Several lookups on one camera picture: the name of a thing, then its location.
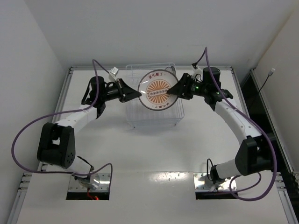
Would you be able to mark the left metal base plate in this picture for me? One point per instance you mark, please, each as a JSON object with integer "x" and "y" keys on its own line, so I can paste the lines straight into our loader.
{"x": 98, "y": 182}

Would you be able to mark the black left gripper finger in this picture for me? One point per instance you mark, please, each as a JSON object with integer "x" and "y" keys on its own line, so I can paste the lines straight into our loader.
{"x": 129, "y": 96}
{"x": 127, "y": 90}

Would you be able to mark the white wire dish rack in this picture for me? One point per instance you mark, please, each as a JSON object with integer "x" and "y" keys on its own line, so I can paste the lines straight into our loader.
{"x": 136, "y": 113}

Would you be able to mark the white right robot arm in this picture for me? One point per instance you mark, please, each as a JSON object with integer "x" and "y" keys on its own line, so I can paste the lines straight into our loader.
{"x": 256, "y": 151}

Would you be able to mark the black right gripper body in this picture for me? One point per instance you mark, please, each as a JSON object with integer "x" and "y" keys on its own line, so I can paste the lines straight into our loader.
{"x": 186, "y": 86}

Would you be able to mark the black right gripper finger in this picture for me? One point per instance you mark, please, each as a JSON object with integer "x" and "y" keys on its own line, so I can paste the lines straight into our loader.
{"x": 182, "y": 86}
{"x": 182, "y": 93}

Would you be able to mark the metal base plate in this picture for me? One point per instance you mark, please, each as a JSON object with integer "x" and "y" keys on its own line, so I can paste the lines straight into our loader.
{"x": 203, "y": 184}
{"x": 98, "y": 182}

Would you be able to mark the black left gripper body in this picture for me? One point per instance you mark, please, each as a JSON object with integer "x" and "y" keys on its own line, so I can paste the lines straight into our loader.
{"x": 121, "y": 90}

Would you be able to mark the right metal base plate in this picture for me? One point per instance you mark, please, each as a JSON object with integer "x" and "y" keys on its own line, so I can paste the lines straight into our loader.
{"x": 203, "y": 184}

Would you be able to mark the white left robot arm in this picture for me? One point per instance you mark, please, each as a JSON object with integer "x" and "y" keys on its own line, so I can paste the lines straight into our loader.
{"x": 57, "y": 141}

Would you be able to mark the green rimmed lettered plate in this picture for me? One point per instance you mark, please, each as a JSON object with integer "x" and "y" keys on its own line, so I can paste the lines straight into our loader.
{"x": 171, "y": 69}

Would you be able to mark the orange sunburst plate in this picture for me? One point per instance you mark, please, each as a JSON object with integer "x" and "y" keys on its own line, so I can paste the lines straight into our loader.
{"x": 154, "y": 88}

